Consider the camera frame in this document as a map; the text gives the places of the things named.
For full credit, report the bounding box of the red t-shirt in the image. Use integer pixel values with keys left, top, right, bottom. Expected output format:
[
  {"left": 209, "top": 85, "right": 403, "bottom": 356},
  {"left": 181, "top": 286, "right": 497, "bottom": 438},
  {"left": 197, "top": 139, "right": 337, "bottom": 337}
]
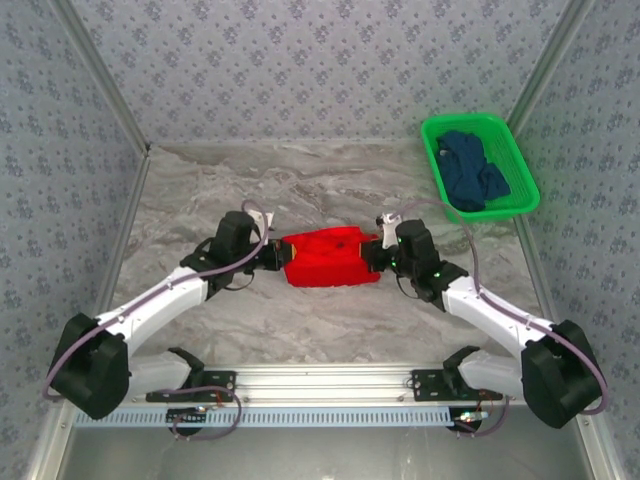
[{"left": 282, "top": 225, "right": 384, "bottom": 289}]

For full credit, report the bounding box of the green plastic basket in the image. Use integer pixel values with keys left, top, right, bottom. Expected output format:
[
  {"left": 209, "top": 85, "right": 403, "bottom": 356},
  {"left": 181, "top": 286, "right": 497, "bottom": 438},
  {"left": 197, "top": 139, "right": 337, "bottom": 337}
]
[{"left": 420, "top": 113, "right": 542, "bottom": 224}]

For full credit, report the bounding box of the dark blue garment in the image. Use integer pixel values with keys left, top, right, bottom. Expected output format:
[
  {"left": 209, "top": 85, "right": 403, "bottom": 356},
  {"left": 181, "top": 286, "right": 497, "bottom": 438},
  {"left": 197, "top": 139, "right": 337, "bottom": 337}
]
[{"left": 435, "top": 129, "right": 511, "bottom": 212}]

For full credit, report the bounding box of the small black circuit board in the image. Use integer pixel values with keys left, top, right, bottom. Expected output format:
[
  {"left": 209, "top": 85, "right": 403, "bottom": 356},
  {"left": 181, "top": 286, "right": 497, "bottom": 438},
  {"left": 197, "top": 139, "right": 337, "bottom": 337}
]
[
  {"left": 449, "top": 407, "right": 489, "bottom": 435},
  {"left": 166, "top": 407, "right": 207, "bottom": 435}
]

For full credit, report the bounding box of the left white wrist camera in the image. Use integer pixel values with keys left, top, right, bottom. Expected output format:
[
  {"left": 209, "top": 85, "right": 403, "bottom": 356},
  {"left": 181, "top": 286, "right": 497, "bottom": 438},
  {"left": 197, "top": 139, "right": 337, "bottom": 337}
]
[{"left": 249, "top": 208, "right": 277, "bottom": 232}]

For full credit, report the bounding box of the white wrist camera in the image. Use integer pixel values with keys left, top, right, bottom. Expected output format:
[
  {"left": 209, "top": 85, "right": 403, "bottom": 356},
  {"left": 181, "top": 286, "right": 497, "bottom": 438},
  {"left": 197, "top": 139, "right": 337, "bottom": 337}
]
[
  {"left": 374, "top": 212, "right": 401, "bottom": 250},
  {"left": 249, "top": 208, "right": 277, "bottom": 232}
]

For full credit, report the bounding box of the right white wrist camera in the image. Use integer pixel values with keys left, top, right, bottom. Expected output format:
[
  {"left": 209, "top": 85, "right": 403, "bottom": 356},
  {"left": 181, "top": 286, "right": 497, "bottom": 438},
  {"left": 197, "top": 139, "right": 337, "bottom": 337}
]
[{"left": 374, "top": 212, "right": 401, "bottom": 250}]

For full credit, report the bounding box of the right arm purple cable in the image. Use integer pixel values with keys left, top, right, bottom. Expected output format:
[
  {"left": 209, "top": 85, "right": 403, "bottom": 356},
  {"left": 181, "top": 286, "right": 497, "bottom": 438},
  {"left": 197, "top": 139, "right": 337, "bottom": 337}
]
[{"left": 392, "top": 197, "right": 609, "bottom": 440}]

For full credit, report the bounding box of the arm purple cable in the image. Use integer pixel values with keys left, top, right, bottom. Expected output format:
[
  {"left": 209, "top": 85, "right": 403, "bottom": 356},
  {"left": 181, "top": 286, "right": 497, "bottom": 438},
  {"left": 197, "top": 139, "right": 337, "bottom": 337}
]
[
  {"left": 392, "top": 197, "right": 609, "bottom": 440},
  {"left": 42, "top": 199, "right": 271, "bottom": 442}
]

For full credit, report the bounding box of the aluminium table side rail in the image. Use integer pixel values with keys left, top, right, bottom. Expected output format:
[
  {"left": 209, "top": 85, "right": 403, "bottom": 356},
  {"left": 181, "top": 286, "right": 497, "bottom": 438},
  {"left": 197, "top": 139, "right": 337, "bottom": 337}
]
[{"left": 77, "top": 147, "right": 151, "bottom": 366}]

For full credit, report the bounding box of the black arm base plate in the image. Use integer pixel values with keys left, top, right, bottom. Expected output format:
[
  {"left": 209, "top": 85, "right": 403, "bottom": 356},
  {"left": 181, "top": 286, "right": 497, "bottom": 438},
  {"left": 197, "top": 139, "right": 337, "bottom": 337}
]
[
  {"left": 410, "top": 368, "right": 504, "bottom": 403},
  {"left": 145, "top": 369, "right": 237, "bottom": 404}
]

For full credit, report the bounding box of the wide aluminium mounting rail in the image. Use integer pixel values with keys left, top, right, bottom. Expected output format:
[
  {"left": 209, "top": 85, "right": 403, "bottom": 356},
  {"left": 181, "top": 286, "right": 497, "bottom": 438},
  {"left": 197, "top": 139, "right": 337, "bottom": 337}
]
[{"left": 127, "top": 363, "right": 524, "bottom": 405}]

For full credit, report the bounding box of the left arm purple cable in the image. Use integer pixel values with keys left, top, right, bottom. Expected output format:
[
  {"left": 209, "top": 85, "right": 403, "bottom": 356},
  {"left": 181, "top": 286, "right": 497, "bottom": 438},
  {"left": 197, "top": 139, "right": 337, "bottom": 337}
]
[{"left": 42, "top": 199, "right": 271, "bottom": 442}]

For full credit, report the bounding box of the white slotted cable duct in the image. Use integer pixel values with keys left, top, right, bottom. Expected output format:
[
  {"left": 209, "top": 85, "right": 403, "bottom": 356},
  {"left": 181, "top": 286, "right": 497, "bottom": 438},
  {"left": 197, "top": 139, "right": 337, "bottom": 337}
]
[{"left": 74, "top": 407, "right": 456, "bottom": 429}]

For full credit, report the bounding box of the slanted aluminium frame post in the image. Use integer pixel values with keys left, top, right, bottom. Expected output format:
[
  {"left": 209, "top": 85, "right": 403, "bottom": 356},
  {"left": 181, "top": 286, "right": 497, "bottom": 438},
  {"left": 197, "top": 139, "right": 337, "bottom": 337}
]
[
  {"left": 493, "top": 0, "right": 595, "bottom": 151},
  {"left": 52, "top": 0, "right": 152, "bottom": 151}
]

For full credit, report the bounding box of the aluminium frame leg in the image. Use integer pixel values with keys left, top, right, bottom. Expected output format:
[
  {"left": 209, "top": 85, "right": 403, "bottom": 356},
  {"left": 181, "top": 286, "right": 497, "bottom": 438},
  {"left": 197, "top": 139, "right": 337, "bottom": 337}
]
[
  {"left": 24, "top": 414, "right": 76, "bottom": 480},
  {"left": 572, "top": 419, "right": 619, "bottom": 480}
]

